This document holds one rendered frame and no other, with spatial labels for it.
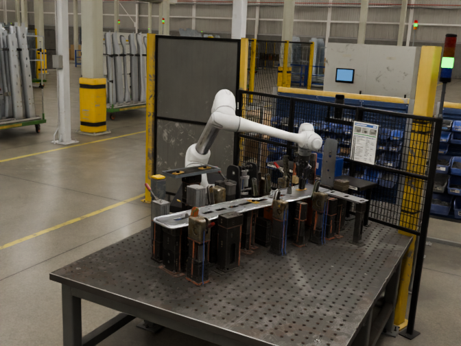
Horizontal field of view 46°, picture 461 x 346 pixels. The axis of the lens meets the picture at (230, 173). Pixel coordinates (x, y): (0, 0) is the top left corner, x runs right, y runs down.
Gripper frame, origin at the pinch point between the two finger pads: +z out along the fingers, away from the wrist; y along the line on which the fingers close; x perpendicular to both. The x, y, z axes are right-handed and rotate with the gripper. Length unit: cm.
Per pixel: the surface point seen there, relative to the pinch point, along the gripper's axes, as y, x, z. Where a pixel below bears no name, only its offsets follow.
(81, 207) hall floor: -327, 6, 105
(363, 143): 10, 54, -25
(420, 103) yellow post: 48, 58, -58
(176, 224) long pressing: 7, -112, 5
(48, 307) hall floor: -126, -126, 105
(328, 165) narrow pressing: 0.9, 26.5, -10.0
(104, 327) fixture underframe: -41, -129, 82
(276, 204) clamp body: 16.8, -43.4, 3.1
